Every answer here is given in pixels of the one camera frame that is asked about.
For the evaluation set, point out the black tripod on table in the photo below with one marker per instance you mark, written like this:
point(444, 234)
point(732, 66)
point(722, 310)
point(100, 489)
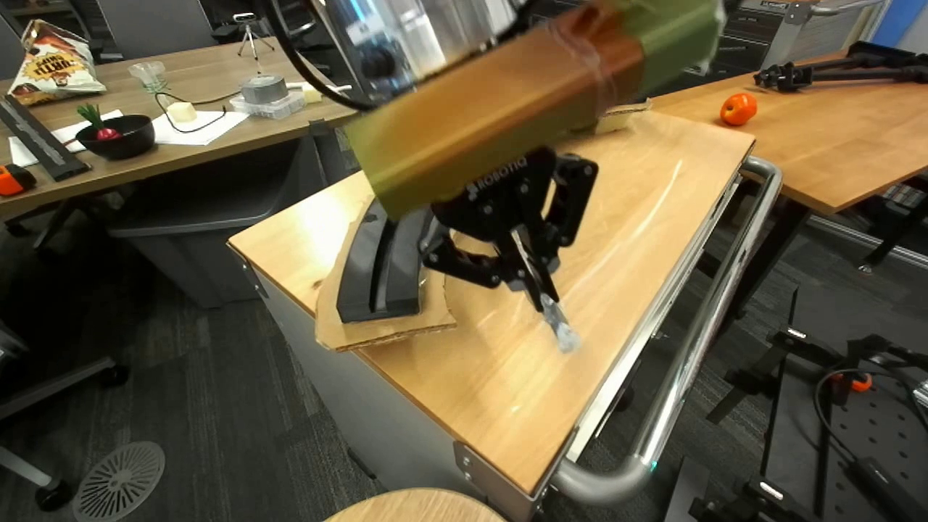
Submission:
point(863, 63)

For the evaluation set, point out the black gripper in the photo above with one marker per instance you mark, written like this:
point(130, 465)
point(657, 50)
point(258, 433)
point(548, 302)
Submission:
point(512, 224)

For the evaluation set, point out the round wooden stool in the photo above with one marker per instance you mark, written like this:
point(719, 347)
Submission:
point(419, 507)

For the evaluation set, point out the snack chip bag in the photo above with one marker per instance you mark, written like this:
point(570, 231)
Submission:
point(56, 63)

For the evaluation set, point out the orange fruit toy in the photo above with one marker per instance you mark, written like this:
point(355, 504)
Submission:
point(738, 110)

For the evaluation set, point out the white paper sheet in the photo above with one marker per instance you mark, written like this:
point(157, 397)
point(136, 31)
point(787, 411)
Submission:
point(187, 126)

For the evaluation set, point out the round floor vent plate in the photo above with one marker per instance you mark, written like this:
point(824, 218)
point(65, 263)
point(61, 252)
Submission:
point(119, 482)

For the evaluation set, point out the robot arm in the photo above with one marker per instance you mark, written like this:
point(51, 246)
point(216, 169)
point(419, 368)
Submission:
point(457, 112)

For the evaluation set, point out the black bowl with fruit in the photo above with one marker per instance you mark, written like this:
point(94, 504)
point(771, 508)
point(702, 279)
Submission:
point(114, 139)

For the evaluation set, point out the silver cart handle bar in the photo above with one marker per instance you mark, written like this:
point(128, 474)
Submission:
point(609, 489)

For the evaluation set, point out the black bar on desk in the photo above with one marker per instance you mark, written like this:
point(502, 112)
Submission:
point(51, 155)

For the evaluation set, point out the grey tape roll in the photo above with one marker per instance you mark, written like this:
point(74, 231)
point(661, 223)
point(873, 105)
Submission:
point(268, 98)

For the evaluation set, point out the orange object at desk edge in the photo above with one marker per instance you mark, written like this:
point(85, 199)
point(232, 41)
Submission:
point(16, 181)

